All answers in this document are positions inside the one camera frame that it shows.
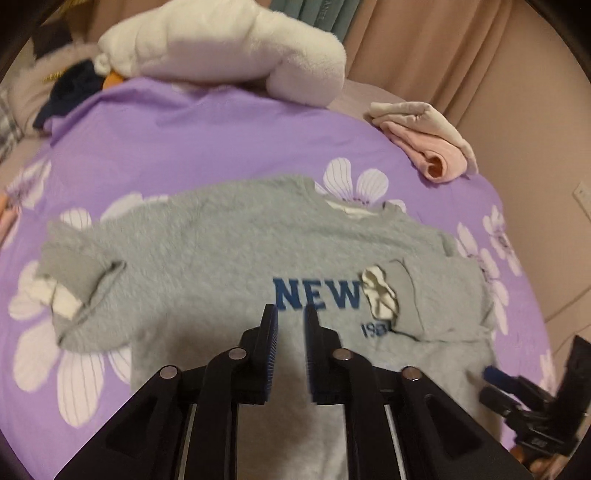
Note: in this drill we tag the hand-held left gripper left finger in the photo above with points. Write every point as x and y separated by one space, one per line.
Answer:
271 350

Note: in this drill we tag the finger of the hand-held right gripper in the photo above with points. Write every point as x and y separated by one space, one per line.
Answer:
496 400
501 376

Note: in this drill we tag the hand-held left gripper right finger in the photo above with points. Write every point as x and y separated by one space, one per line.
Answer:
310 364

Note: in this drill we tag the grey sweatshirt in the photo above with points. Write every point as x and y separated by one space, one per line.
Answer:
221 258

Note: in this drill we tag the purple floral blanket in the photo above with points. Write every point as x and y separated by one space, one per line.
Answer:
184 138

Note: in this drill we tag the pink folded garment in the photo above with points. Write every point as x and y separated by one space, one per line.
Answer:
429 157

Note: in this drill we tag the cream folded garment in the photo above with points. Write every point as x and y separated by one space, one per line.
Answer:
415 113

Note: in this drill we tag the pink printed garment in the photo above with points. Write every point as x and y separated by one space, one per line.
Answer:
5 221

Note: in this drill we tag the white plush blanket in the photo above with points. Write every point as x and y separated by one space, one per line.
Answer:
231 41

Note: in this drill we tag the pink curtain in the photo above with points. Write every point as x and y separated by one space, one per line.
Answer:
461 60

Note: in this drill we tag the dark navy cloth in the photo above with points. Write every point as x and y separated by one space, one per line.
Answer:
69 90

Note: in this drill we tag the teal curtain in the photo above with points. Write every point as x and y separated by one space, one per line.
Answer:
314 14

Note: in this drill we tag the plaid pillow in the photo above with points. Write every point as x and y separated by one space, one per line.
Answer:
7 124

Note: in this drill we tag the grey pillow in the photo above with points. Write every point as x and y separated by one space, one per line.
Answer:
37 78

